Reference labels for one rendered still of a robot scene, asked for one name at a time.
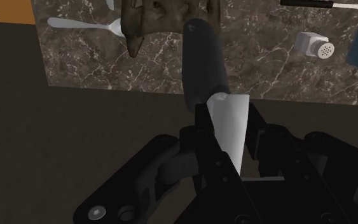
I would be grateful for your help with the white spoon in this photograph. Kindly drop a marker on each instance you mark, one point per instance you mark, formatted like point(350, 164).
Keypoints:
point(82, 24)

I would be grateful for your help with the brown carved wooden figure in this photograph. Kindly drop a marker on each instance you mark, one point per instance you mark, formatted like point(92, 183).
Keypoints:
point(166, 15)

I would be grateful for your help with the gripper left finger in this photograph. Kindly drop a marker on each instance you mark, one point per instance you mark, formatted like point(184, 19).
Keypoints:
point(169, 161)

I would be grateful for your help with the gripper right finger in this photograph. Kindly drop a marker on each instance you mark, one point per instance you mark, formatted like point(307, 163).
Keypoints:
point(327, 161)

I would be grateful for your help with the white salt shaker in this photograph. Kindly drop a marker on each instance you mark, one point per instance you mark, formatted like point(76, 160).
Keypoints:
point(309, 45)

